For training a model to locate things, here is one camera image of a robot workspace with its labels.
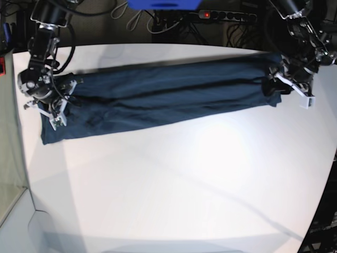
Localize red clamp at table edge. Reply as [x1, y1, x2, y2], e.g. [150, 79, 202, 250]
[0, 57, 6, 76]

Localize blue box at top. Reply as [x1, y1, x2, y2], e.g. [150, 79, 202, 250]
[127, 0, 201, 11]

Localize white cable loops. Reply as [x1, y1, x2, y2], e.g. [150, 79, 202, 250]
[110, 2, 182, 35]

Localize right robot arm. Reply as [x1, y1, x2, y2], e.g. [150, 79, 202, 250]
[17, 1, 111, 130]

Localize black power strip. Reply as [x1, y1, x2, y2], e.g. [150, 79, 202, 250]
[198, 10, 257, 23]

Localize dark blue t-shirt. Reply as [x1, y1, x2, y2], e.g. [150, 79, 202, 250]
[41, 53, 282, 145]

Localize blue object at left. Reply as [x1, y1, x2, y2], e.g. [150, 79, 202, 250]
[3, 23, 12, 44]

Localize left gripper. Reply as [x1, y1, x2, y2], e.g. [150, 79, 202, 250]
[261, 65, 315, 109]

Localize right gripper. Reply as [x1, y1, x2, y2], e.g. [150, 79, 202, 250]
[23, 77, 83, 130]

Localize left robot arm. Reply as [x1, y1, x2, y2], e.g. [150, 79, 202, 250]
[264, 1, 336, 109]

